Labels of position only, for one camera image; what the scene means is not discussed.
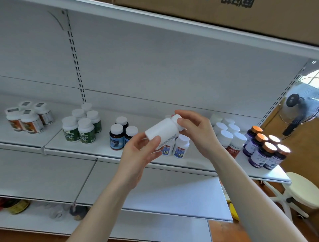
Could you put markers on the person's right hand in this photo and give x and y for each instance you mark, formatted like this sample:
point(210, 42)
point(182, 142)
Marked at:
point(201, 137)

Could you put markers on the person's left hand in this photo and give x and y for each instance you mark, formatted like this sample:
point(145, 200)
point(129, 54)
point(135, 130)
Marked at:
point(133, 164)

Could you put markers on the person's left thumb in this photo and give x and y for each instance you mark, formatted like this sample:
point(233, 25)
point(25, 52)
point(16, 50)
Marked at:
point(153, 147)

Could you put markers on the person's right thumb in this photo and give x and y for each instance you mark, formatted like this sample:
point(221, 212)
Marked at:
point(184, 124)

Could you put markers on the plain white pill bottle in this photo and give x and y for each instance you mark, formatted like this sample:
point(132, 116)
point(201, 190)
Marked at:
point(162, 131)

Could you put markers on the person's right forearm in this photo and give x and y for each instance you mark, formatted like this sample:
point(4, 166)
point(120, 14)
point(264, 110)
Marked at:
point(249, 197)

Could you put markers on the person's left forearm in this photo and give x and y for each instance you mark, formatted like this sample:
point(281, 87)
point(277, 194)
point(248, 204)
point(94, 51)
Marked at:
point(99, 214)

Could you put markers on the white bottle with blue label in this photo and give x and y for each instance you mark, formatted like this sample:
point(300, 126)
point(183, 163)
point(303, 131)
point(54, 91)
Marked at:
point(181, 147)
point(169, 148)

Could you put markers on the dark bottle with blue label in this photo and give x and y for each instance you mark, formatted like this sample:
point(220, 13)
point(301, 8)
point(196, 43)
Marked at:
point(122, 121)
point(131, 132)
point(116, 137)

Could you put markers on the cluster of white red-label bottles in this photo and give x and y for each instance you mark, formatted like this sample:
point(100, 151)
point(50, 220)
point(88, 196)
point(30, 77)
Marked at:
point(225, 138)

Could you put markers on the white bottle with green label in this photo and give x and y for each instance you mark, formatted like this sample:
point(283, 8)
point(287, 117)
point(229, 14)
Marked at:
point(86, 106)
point(70, 129)
point(94, 121)
point(86, 131)
point(78, 114)

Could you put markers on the white metal shelf unit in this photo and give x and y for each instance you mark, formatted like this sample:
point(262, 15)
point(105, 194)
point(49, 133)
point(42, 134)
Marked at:
point(159, 62)

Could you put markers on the purple bottle with copper cap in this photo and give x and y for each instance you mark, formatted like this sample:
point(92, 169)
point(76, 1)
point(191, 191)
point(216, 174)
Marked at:
point(274, 139)
point(261, 155)
point(255, 145)
point(276, 158)
point(252, 134)

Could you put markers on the dark round container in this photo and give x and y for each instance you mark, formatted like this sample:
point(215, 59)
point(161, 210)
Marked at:
point(78, 212)

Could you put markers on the yellow object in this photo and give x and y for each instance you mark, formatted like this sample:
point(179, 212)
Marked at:
point(233, 212)

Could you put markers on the white bottle with orange label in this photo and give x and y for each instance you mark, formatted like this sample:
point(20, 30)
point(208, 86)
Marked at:
point(15, 121)
point(25, 104)
point(44, 113)
point(32, 122)

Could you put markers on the clear plastic items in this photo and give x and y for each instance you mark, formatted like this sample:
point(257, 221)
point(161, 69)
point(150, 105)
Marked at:
point(56, 212)

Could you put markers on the brown cardboard box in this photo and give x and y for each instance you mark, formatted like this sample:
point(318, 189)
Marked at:
point(249, 17)

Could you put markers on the white round stool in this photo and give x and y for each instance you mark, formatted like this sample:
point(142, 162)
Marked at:
point(301, 189)

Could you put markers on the yellow and black round tin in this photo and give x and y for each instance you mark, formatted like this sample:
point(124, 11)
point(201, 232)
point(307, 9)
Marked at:
point(16, 206)

